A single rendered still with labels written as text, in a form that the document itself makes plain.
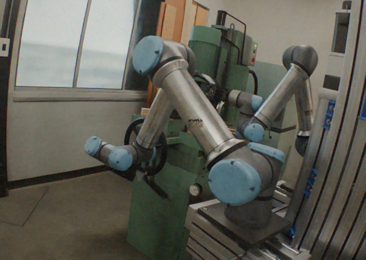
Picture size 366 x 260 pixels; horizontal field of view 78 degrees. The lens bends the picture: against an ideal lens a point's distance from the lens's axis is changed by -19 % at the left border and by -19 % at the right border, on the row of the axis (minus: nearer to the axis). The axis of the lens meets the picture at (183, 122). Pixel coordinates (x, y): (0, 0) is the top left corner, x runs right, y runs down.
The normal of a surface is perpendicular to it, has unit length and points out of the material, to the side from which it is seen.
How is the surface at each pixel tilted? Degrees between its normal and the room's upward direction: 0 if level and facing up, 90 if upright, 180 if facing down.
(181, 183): 90
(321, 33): 90
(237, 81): 90
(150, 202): 90
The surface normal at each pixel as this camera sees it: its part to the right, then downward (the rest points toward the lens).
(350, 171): -0.77, -0.02
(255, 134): 0.01, 0.19
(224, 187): -0.54, 0.15
